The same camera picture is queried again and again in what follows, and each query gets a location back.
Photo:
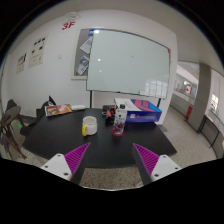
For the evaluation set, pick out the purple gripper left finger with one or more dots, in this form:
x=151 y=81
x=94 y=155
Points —
x=66 y=165

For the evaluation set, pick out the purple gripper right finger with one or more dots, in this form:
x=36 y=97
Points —
x=151 y=166

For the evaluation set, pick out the clear plastic water bottle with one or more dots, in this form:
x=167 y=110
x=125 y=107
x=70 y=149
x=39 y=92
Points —
x=120 y=118

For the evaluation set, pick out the white and yellow mug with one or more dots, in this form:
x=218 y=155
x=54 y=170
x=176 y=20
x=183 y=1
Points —
x=89 y=125

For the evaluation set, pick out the red round coaster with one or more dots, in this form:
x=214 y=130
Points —
x=118 y=134

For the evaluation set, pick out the blue cardboard box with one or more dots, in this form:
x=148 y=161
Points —
x=148 y=112

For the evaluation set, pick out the colourful magazine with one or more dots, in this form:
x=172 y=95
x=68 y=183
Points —
x=58 y=110

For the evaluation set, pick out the dark chair with jacket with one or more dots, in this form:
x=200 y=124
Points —
x=27 y=129

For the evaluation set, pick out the white paper on box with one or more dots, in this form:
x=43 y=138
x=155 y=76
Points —
x=129 y=105

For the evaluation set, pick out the black and red gadget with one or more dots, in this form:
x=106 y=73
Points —
x=108 y=110

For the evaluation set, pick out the round brown side table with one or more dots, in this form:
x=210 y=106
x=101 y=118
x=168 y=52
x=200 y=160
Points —
x=5 y=122

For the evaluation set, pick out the white whiteboard on stand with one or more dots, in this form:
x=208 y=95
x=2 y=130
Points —
x=121 y=62

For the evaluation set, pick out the grey notice board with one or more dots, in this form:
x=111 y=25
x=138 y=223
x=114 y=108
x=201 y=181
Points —
x=81 y=55

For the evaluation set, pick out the white wall poster small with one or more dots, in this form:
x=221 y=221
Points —
x=21 y=63

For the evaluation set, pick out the white wall poster large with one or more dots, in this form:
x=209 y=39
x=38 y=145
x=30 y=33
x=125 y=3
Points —
x=37 y=51

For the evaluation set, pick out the red 3F wall sign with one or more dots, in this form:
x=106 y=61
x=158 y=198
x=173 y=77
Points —
x=68 y=25

